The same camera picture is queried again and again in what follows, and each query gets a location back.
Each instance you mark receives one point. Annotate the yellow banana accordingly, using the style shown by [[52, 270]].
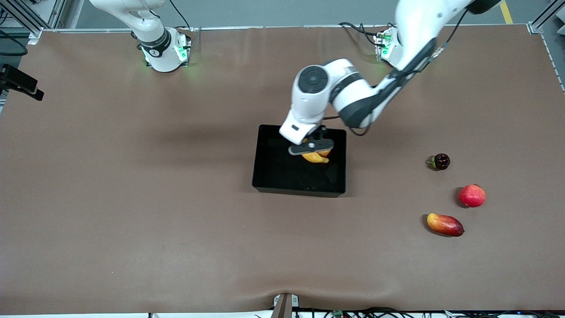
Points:
[[315, 157]]

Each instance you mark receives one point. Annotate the black rectangular plastic box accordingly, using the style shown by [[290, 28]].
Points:
[[282, 176]]

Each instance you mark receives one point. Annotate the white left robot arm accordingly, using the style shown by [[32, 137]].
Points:
[[410, 26]]

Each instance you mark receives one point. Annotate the red apple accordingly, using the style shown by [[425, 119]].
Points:
[[472, 196]]

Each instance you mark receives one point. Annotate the dark purple mangosteen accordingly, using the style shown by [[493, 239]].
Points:
[[441, 162]]

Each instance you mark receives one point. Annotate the red yellow mango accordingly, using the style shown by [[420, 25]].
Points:
[[445, 225]]

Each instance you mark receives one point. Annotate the small green circuit board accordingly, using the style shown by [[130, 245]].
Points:
[[338, 313]]

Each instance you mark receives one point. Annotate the brown table mat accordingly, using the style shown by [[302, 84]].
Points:
[[132, 221]]

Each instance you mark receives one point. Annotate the aluminium frame post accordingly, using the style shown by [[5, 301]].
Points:
[[545, 20], [22, 13]]

